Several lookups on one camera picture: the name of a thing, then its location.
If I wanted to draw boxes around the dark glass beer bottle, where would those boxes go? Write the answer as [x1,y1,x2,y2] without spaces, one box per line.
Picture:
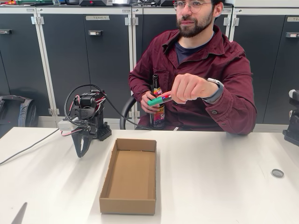
[149,74,166,130]

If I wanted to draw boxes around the green capped marker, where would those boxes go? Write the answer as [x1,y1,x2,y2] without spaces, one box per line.
[147,92,173,107]

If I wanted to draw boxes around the person's left forearm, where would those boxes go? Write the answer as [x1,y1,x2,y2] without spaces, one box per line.
[204,92,257,136]

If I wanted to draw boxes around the person's right forearm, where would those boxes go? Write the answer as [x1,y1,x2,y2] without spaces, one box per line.
[128,70,152,103]

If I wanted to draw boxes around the person's right hand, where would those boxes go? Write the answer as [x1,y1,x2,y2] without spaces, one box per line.
[140,90,156,115]

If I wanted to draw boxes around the person's left hand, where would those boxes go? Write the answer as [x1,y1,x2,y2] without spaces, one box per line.
[171,73,218,105]

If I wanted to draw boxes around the black chair armrest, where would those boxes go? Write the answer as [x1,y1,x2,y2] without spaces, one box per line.
[119,94,141,130]

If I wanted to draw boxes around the brown cardboard box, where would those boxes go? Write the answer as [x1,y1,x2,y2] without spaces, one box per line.
[99,138,157,216]

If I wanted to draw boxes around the grey black backpack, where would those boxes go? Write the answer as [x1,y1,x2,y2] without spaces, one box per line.
[0,94,39,138]

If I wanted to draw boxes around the grey blurry pointed object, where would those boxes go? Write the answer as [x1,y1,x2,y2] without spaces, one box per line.
[11,202,28,224]

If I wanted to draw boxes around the maroon shirt torso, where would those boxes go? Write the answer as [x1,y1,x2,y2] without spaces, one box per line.
[128,24,257,136]

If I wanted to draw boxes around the green flat box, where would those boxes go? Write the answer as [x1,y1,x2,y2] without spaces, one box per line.
[14,0,54,6]

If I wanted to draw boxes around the grey smartwatch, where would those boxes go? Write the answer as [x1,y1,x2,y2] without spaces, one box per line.
[202,77,224,105]

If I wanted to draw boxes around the bearded man's head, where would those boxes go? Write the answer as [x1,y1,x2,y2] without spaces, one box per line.
[174,0,222,39]

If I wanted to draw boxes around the round metal eyeglasses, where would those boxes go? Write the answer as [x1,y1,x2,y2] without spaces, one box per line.
[173,0,214,14]

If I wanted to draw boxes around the metal bottle cap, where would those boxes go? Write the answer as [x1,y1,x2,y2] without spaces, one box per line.
[271,168,285,178]

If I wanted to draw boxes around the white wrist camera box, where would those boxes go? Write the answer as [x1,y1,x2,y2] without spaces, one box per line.
[57,117,79,132]

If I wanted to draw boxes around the red white servo wires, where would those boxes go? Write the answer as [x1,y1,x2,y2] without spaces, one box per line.
[60,90,106,137]

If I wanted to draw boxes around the thick black camera cable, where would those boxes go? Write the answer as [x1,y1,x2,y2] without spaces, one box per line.
[64,84,154,131]

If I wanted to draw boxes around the dark cable with connector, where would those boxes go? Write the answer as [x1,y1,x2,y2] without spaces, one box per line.
[0,128,60,166]

